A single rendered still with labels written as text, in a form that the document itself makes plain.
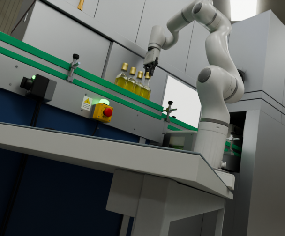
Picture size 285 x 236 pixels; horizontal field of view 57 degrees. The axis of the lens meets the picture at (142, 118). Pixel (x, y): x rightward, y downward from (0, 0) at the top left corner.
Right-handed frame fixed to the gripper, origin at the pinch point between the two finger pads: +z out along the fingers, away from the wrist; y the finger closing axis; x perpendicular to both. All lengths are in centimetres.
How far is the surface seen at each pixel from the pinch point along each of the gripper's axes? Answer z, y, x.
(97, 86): 26.2, 14.1, -37.1
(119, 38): -18.4, -12.3, -19.3
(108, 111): 39, 26, -35
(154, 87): 1.6, -12.2, 15.8
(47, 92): 40, 25, -61
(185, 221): 86, -16, 72
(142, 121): 35.1, 15.7, -8.4
